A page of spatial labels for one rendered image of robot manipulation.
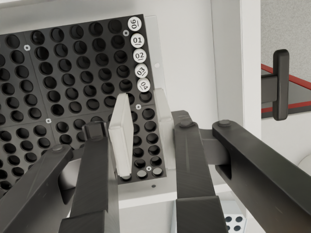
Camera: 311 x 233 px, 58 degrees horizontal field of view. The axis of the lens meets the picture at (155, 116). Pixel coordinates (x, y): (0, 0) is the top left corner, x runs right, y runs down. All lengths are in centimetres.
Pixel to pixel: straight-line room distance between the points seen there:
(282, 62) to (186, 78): 11
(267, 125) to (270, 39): 84
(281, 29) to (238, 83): 105
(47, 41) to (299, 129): 41
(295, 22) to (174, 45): 104
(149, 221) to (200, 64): 31
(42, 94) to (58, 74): 3
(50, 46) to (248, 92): 19
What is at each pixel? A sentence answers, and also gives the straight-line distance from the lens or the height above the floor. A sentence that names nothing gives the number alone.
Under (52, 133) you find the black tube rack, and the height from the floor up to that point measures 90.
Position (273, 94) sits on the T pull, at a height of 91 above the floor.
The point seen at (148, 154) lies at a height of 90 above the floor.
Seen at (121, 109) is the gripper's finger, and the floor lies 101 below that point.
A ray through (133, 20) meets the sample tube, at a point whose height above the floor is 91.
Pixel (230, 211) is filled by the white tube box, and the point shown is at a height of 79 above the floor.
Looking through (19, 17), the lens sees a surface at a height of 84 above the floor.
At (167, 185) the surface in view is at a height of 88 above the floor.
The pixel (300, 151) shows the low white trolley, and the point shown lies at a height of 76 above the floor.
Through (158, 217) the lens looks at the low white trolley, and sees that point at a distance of 54.
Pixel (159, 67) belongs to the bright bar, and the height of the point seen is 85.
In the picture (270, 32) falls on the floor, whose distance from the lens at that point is 131.
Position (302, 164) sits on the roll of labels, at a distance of 55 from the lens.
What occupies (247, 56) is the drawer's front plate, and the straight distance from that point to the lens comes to 27.
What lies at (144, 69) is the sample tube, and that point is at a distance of 27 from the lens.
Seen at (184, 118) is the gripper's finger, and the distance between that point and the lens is 17.
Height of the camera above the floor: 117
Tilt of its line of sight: 70 degrees down
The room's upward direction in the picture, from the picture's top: 168 degrees clockwise
